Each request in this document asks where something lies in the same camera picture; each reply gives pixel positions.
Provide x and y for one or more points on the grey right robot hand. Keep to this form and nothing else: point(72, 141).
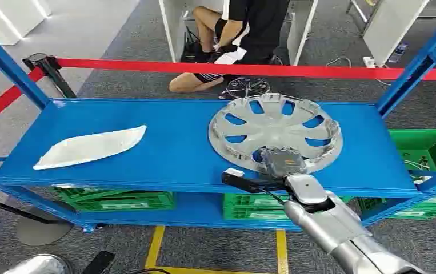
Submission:
point(282, 162)

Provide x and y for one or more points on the silver plastic wheel hubcap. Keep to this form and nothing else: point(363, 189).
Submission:
point(274, 130)

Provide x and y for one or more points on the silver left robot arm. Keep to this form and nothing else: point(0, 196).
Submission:
point(40, 265)

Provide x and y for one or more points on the green crate with white label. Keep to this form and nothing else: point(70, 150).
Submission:
point(422, 208)
point(252, 208)
point(123, 200)

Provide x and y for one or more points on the long red barrier belt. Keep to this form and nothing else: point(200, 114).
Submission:
point(240, 69)

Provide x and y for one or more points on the blue metal shelf rack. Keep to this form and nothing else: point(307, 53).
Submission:
point(172, 147)

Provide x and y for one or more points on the person in black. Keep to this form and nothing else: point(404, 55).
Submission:
point(248, 34)

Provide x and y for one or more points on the white desk with side panels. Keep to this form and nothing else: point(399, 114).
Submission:
point(301, 26)

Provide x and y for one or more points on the white slanted board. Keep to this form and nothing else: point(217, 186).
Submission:
point(392, 26)

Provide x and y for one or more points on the white curved plastic panel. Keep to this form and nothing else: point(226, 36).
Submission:
point(89, 147)

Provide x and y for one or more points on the stanchion with round grey base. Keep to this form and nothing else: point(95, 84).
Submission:
point(40, 228)

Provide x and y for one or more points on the short red barrier belt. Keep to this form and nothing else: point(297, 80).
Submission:
point(2, 102)

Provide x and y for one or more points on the black and white right wrist camera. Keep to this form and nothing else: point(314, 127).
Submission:
point(242, 182)

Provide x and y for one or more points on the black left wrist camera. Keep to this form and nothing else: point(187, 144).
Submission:
point(99, 263)

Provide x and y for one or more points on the black stanchion post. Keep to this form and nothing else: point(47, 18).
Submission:
point(53, 73)

